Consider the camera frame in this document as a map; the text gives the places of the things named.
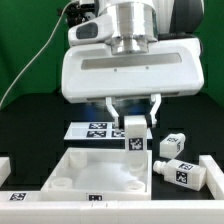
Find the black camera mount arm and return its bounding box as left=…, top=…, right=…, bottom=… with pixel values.
left=57, top=0, right=95, bottom=28

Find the white left wall block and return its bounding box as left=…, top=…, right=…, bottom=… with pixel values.
left=0, top=157, right=11, bottom=187

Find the white front wall rail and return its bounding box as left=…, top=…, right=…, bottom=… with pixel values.
left=0, top=200, right=224, bottom=224

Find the white right wall block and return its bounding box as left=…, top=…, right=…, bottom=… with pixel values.
left=199, top=155, right=224, bottom=200

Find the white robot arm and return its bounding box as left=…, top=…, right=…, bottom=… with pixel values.
left=61, top=0, right=204, bottom=126

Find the white square tabletop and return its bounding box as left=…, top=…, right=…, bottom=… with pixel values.
left=41, top=148, right=152, bottom=201

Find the white wall block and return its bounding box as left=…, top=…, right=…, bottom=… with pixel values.
left=199, top=155, right=224, bottom=200
left=0, top=157, right=11, bottom=187

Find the white fiducial marker sheet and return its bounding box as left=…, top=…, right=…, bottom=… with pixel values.
left=63, top=121, right=154, bottom=141

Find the grey cable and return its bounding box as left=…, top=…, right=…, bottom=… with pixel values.
left=0, top=0, right=81, bottom=108

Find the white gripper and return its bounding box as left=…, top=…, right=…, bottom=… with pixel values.
left=61, top=38, right=204, bottom=128

